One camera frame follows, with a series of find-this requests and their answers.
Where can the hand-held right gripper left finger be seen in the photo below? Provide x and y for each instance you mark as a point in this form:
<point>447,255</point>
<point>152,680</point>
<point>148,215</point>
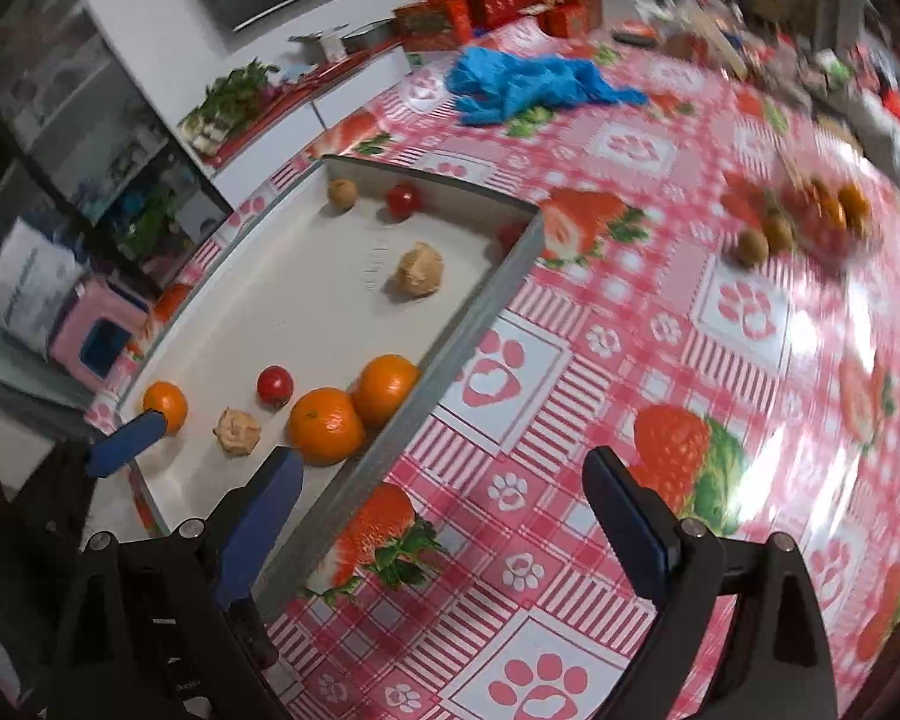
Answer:
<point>262,525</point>

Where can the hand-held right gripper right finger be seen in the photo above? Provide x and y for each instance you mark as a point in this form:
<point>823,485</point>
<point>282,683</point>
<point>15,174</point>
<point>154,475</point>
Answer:
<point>630,532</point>

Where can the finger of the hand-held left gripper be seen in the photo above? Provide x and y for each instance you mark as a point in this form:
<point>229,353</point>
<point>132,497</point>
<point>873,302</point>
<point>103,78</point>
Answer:
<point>127,439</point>

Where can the orange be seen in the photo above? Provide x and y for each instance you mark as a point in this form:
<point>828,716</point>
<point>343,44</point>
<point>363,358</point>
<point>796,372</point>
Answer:
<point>166,405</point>
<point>386,388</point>
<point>855,202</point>
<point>326,424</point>
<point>825,206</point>

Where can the walnut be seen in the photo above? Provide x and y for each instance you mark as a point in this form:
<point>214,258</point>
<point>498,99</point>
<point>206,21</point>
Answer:
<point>420,270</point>
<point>236,431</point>

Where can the red cherry tomato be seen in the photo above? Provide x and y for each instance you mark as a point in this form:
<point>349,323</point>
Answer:
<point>403,200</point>
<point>274,384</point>

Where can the grey tray with white inside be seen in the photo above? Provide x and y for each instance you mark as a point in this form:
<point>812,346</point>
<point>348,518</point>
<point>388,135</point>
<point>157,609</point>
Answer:
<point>307,300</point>

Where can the tan longan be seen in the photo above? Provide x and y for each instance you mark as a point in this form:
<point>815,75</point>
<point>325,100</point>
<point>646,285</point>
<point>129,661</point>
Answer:
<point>341,193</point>

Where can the pink toy box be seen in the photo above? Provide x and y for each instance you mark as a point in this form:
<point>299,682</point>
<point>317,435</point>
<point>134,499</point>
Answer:
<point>94,334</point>

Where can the pink checked strawberry tablecloth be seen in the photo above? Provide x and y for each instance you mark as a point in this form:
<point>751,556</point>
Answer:
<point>570,390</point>

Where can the white storage box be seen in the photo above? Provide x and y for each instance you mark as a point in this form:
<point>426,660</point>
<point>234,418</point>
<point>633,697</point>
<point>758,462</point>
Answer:
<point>30,277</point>

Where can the kiwi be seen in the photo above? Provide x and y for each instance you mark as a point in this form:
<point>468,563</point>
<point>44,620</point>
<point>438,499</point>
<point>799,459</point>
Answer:
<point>751,246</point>
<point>778,231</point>

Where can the clear glass bowl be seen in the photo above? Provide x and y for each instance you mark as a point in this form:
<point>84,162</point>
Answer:
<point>832,240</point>

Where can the green vegetables on counter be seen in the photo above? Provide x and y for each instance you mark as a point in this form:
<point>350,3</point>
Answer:
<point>229,94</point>

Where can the white low cabinet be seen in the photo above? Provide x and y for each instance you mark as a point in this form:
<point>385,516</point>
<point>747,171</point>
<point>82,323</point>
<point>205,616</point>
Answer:
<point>345,94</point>

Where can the white open cardboard box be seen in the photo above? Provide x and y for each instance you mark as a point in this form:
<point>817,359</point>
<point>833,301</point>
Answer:
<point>322,41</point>

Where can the pile of blue disposable gloves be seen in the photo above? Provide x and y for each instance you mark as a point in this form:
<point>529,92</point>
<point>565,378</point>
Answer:
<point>525,86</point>

